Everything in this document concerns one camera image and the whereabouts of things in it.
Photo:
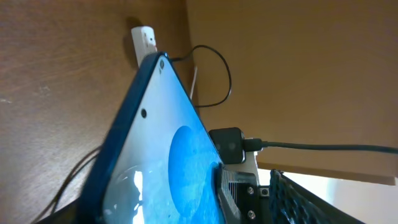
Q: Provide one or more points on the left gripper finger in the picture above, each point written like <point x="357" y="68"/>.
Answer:
<point x="289" y="202"/>

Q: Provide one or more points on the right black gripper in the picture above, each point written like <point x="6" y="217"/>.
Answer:
<point x="241" y="199"/>

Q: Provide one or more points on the blue Galaxy smartphone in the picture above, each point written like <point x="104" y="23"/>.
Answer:
<point x="157" y="163"/>

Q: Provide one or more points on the white power strip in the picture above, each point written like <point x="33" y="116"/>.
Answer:
<point x="144" y="42"/>

